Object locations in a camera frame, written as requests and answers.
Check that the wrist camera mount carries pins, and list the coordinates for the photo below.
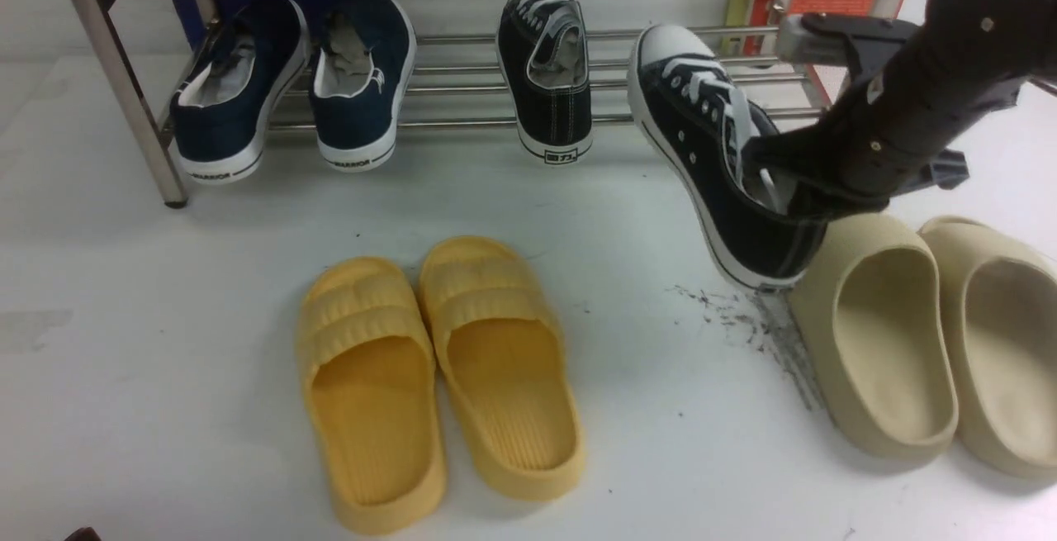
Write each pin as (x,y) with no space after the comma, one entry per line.
(858,43)

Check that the left yellow rubber slipper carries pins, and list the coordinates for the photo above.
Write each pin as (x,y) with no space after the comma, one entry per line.
(369,382)

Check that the yellow rubber slipper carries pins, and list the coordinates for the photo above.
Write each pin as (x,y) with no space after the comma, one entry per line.
(501,350)
(369,382)

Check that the black canvas sneaker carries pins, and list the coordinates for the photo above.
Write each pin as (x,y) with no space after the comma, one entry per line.
(544,58)
(690,111)

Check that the stainless steel shoe rack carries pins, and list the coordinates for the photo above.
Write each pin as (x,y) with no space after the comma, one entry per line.
(456,84)

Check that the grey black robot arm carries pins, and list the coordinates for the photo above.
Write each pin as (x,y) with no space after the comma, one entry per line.
(950,169)

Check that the left navy canvas shoe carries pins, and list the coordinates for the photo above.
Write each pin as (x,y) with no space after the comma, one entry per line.
(220,113)

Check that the right beige foam slide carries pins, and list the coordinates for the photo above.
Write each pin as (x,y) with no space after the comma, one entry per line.
(997,303)

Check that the left beige foam slide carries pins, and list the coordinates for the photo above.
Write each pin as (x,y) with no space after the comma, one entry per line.
(868,310)

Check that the beige foam slide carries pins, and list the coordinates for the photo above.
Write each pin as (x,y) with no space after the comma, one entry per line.
(997,303)
(868,310)

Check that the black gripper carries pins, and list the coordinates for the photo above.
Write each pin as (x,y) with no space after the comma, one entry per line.
(967,59)

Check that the navy canvas shoe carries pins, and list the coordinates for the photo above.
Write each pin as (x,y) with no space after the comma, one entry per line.
(359,81)
(220,113)

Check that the right navy canvas shoe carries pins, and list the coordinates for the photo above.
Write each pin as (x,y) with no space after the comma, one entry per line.
(359,81)

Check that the right yellow rubber slipper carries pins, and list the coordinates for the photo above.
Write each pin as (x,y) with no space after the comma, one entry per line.
(501,350)

